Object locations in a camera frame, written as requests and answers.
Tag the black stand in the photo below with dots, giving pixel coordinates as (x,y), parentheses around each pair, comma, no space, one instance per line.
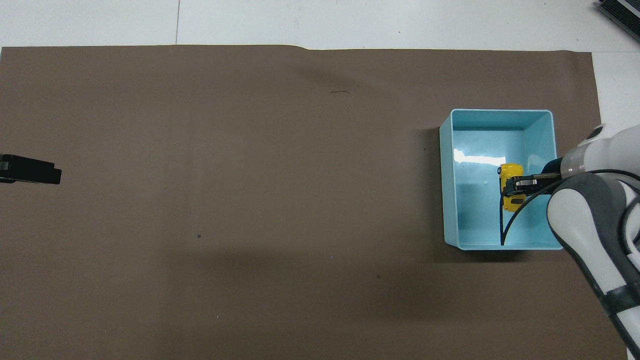
(622,10)

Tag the yellow toy beetle car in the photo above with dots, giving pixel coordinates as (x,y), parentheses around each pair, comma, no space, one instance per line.
(511,170)

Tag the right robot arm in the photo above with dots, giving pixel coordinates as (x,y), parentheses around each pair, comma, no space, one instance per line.
(590,220)

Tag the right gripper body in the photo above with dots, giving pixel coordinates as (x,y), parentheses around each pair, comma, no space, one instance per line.
(553,167)

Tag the light blue plastic box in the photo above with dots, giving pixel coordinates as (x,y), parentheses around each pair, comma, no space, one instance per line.
(475,215)

